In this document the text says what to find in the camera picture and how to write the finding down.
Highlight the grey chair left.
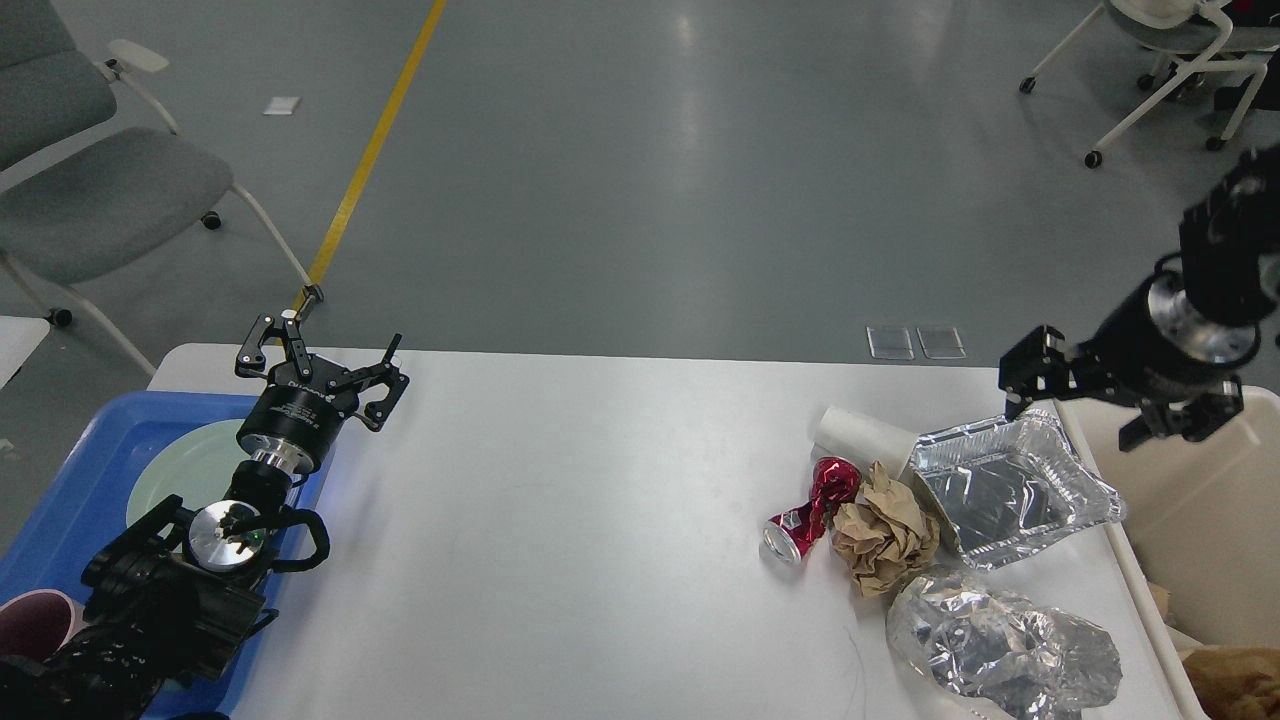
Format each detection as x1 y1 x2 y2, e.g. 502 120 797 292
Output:
1 1 283 374

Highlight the aluminium foil tray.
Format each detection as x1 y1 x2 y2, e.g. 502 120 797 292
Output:
909 406 1126 571

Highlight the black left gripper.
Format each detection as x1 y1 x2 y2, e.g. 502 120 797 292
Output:
236 313 411 474

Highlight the pink mug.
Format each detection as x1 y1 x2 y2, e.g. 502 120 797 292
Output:
1 588 87 661

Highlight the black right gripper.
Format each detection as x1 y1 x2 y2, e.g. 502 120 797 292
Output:
998 270 1261 452

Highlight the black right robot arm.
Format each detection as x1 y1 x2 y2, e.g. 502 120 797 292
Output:
998 147 1279 452

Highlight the aluminium foil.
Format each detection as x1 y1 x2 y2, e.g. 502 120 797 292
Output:
886 566 1123 719

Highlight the beige plastic bin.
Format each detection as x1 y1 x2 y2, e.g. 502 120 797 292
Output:
1053 386 1279 719

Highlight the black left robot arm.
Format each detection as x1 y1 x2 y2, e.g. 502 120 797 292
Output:
3 311 410 719

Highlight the white chair right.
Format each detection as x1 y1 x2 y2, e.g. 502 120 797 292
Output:
1018 1 1279 169

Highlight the grey floor plate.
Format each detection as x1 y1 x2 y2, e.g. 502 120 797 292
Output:
867 325 915 363
916 325 966 360

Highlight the brown paper bag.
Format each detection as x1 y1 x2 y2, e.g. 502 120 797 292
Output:
1180 644 1279 719

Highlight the light green plate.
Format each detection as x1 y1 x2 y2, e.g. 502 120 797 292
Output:
125 420 250 527

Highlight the crushed red can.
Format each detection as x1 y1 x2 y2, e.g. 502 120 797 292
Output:
762 456 861 565

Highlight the brown paper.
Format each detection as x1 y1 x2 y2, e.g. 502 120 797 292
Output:
831 461 940 598

